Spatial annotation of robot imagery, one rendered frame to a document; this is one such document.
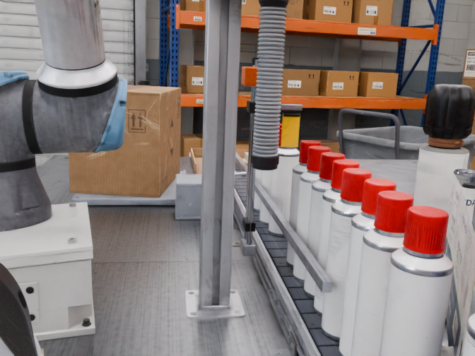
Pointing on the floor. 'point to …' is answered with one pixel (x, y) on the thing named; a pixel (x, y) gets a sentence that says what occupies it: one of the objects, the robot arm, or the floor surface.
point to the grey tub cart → (386, 140)
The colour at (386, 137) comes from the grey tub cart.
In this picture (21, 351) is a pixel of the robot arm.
